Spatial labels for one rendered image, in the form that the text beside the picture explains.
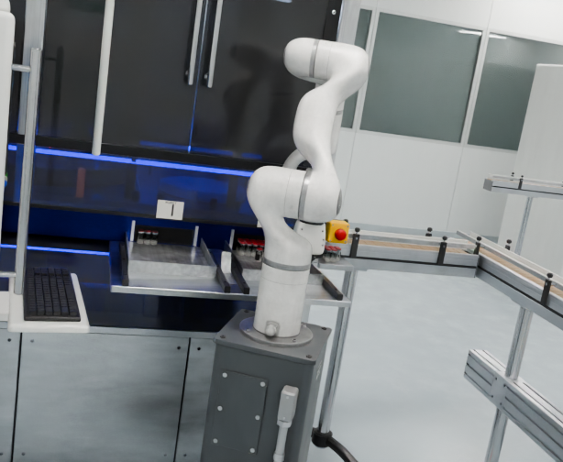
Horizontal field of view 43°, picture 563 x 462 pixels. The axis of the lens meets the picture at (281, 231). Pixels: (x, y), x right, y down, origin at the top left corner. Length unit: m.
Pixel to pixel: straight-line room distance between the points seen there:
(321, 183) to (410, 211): 6.06
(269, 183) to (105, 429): 1.25
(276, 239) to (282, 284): 0.11
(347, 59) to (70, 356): 1.34
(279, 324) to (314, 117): 0.52
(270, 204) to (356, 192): 5.77
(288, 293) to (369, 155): 5.75
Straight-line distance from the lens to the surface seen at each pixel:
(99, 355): 2.53
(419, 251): 2.78
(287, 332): 1.81
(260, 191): 1.73
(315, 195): 1.71
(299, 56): 1.92
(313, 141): 1.78
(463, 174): 7.94
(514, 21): 8.06
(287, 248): 1.74
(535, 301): 2.61
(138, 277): 2.11
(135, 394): 2.60
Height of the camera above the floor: 1.51
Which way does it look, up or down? 12 degrees down
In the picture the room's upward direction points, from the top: 9 degrees clockwise
